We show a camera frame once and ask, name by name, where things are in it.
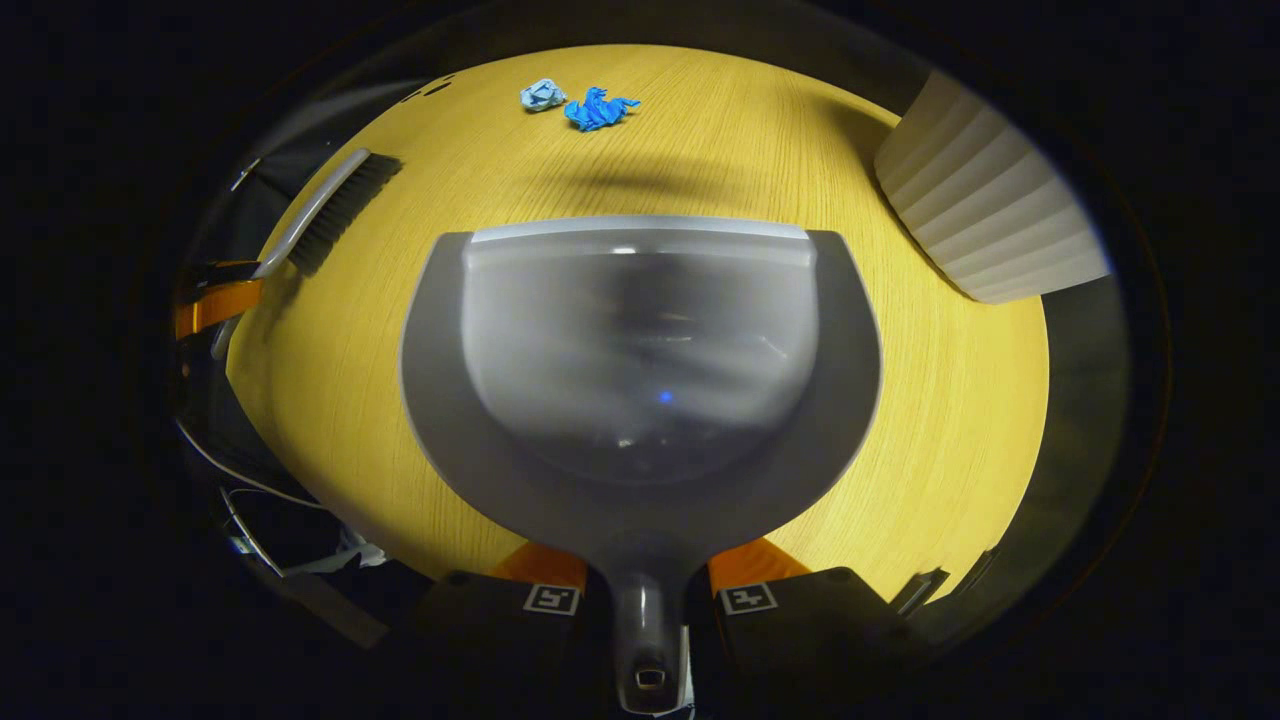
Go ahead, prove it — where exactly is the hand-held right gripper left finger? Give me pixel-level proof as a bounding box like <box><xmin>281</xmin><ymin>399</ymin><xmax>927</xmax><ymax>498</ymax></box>
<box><xmin>415</xmin><ymin>540</ymin><xmax>613</xmax><ymax>701</ymax></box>

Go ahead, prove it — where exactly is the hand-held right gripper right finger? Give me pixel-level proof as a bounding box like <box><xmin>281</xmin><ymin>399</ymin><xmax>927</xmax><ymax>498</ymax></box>
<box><xmin>685</xmin><ymin>537</ymin><xmax>907</xmax><ymax>698</ymax></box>

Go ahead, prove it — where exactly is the white ribbed garbage bin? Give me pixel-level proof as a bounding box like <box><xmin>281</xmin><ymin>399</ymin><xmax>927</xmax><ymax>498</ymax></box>
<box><xmin>874</xmin><ymin>70</ymin><xmax>1113</xmax><ymax>306</ymax></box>

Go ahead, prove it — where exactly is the wooden desktop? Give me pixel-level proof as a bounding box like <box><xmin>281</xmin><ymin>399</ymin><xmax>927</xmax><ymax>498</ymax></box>
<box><xmin>225</xmin><ymin>43</ymin><xmax>1051</xmax><ymax>601</ymax></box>

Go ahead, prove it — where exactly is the white paper sheet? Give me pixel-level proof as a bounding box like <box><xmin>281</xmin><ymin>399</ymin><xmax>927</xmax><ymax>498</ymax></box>
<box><xmin>283</xmin><ymin>538</ymin><xmax>389</xmax><ymax>579</ymax></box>

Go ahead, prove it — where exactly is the white cable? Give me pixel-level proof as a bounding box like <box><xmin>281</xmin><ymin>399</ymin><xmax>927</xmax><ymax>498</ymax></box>
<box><xmin>175</xmin><ymin>418</ymin><xmax>336</xmax><ymax>579</ymax></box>

